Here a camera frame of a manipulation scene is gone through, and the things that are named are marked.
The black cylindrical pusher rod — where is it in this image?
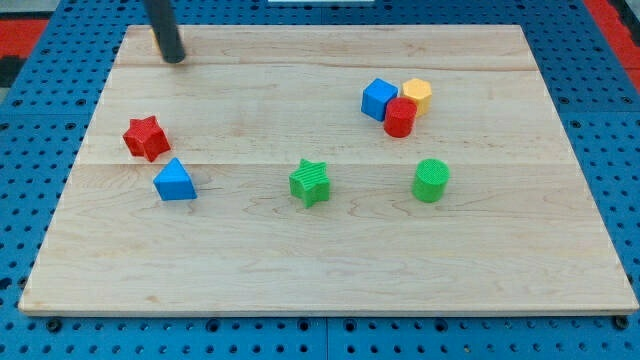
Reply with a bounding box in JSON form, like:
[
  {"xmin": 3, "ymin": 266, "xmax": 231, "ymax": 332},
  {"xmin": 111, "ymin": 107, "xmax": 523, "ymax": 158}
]
[{"xmin": 143, "ymin": 0, "xmax": 186, "ymax": 64}]

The red star block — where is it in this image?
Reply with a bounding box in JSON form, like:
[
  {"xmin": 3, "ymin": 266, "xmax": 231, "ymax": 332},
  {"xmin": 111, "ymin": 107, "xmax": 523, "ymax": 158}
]
[{"xmin": 123, "ymin": 115, "xmax": 171, "ymax": 162}]

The blue triangle block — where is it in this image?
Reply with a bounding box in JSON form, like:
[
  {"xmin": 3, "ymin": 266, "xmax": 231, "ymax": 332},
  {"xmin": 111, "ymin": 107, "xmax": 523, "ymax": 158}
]
[{"xmin": 153, "ymin": 158, "xmax": 197, "ymax": 201}]

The green star block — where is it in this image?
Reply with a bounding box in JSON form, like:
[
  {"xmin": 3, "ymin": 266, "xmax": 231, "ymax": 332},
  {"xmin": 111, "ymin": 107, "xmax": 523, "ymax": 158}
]
[{"xmin": 289, "ymin": 159, "xmax": 330, "ymax": 208}]

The blue cube block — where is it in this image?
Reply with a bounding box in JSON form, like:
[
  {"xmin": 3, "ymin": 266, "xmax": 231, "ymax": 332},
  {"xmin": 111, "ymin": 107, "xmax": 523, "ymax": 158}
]
[{"xmin": 361, "ymin": 78, "xmax": 398, "ymax": 122}]

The red cylinder block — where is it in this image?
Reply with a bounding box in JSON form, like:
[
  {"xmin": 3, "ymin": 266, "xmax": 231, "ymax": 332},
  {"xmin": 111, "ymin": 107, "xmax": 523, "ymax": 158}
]
[{"xmin": 383, "ymin": 97, "xmax": 417, "ymax": 138}]

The yellow hexagon block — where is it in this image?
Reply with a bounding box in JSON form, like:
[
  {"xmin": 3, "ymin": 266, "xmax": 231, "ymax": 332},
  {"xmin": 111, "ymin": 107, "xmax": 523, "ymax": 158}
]
[{"xmin": 401, "ymin": 78, "xmax": 433, "ymax": 117}]

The green cylinder block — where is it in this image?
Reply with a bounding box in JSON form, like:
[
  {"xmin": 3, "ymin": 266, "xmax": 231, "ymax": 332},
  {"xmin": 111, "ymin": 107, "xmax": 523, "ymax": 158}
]
[{"xmin": 412, "ymin": 158, "xmax": 450, "ymax": 203}]

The light wooden board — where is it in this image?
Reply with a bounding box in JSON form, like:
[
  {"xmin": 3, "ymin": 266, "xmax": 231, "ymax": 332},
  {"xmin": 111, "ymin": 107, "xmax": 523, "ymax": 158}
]
[{"xmin": 19, "ymin": 25, "xmax": 638, "ymax": 317}]

